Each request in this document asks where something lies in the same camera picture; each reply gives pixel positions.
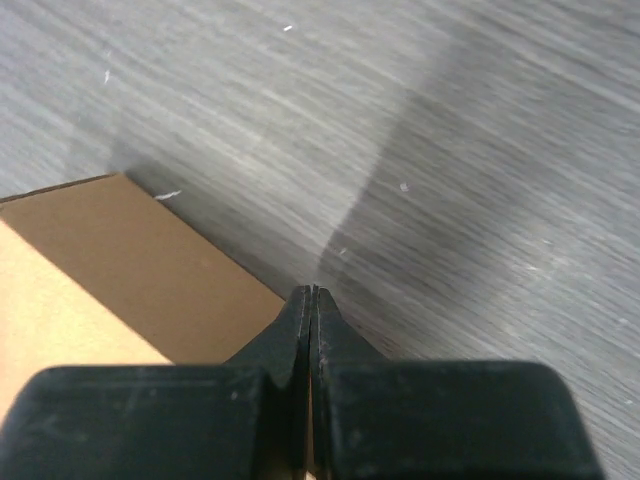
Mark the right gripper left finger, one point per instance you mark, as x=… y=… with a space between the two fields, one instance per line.
x=245 y=418

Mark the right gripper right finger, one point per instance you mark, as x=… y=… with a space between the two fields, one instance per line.
x=375 y=418

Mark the brown cardboard box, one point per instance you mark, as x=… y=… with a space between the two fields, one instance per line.
x=100 y=272

